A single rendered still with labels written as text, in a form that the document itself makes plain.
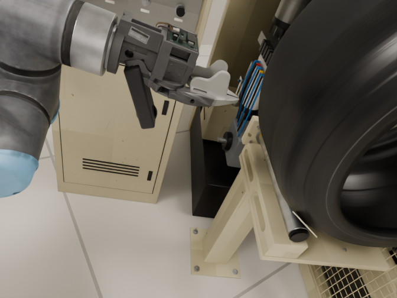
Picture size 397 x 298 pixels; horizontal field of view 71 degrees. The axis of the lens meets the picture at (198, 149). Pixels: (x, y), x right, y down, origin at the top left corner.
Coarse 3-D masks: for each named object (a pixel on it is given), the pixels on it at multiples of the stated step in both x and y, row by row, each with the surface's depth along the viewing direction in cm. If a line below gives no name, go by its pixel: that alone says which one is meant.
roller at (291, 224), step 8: (264, 144) 82; (264, 152) 81; (272, 176) 73; (280, 192) 69; (280, 200) 68; (280, 208) 67; (288, 208) 65; (288, 216) 64; (296, 216) 63; (288, 224) 63; (296, 224) 61; (288, 232) 62; (296, 232) 61; (304, 232) 60; (296, 240) 62; (304, 240) 62
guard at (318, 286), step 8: (384, 248) 93; (312, 264) 126; (392, 264) 90; (312, 272) 124; (384, 272) 92; (320, 280) 120; (360, 280) 100; (392, 280) 88; (320, 288) 119; (328, 288) 114; (344, 288) 107; (360, 288) 99; (320, 296) 117; (336, 296) 110; (360, 296) 99; (368, 296) 96
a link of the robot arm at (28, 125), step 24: (0, 96) 37; (24, 96) 38; (0, 120) 33; (24, 120) 36; (48, 120) 42; (0, 144) 32; (24, 144) 35; (0, 168) 31; (24, 168) 34; (0, 192) 35
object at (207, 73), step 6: (222, 60) 45; (198, 66) 45; (210, 66) 45; (216, 66) 45; (222, 66) 45; (198, 72) 46; (204, 72) 46; (210, 72) 46; (216, 72) 46; (192, 78) 46; (228, 90) 48
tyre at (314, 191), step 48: (336, 0) 44; (384, 0) 36; (288, 48) 50; (336, 48) 39; (384, 48) 34; (288, 96) 46; (336, 96) 38; (384, 96) 35; (288, 144) 46; (336, 144) 40; (384, 144) 78; (288, 192) 52; (336, 192) 46; (384, 192) 74; (384, 240) 58
